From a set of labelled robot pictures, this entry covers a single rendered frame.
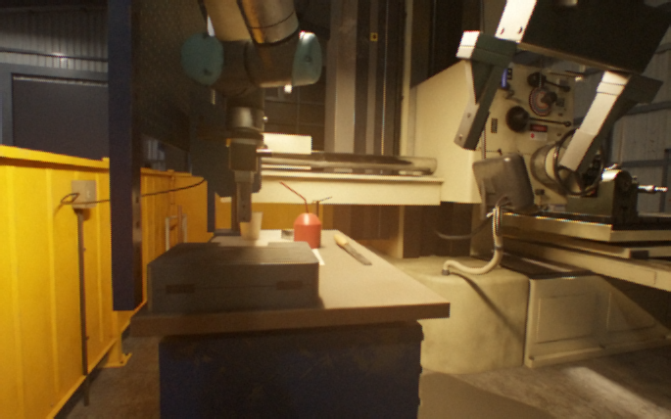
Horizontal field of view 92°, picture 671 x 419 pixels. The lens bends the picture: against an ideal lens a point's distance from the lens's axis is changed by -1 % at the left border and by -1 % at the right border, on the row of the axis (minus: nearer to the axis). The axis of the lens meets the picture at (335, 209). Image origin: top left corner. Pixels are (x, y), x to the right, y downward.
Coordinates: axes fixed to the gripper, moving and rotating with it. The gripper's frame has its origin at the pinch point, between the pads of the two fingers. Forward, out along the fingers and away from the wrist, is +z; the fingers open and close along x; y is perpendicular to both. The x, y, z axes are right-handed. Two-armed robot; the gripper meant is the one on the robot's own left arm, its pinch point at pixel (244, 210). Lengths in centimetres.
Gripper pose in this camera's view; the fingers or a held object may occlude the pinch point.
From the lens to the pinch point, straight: 70.5
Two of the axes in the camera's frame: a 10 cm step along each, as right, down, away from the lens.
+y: 9.8, 0.1, 2.1
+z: -0.3, 10.0, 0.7
